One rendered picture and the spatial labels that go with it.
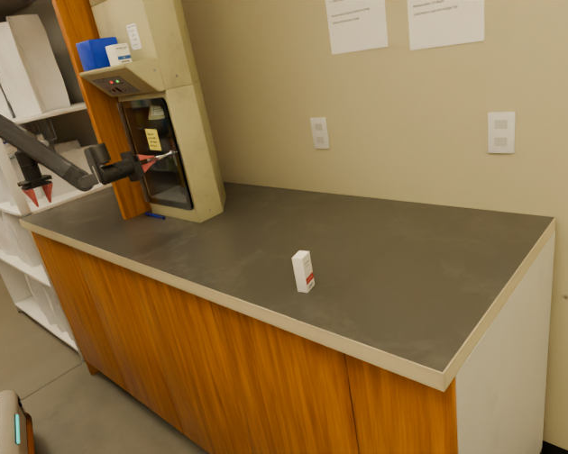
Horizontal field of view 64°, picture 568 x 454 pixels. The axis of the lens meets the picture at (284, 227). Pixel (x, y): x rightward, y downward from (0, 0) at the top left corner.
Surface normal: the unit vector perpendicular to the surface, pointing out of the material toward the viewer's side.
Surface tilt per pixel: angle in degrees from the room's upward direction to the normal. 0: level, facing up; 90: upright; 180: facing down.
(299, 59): 90
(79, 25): 90
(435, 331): 1
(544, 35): 90
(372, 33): 90
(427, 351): 1
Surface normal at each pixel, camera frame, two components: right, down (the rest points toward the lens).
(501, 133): -0.66, 0.39
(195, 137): 0.73, 0.14
